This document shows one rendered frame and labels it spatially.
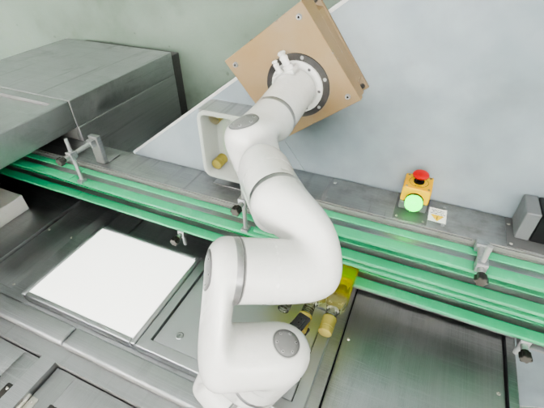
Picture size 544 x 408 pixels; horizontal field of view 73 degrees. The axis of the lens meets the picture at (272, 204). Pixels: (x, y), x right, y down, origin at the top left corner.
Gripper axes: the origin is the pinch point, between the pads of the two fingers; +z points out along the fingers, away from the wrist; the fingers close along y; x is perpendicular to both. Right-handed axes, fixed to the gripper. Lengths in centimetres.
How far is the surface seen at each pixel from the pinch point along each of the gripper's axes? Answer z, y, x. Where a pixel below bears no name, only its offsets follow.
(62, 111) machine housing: 9, 21, 115
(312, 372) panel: -2.3, -11.9, -5.5
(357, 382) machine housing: 4.6, -16.1, -15.0
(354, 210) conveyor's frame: 29.4, 15.4, 3.4
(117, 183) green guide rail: 5, 5, 81
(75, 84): 23, 24, 129
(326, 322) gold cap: 3.8, 1.6, -4.8
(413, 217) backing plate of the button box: 35.3, 15.8, -10.2
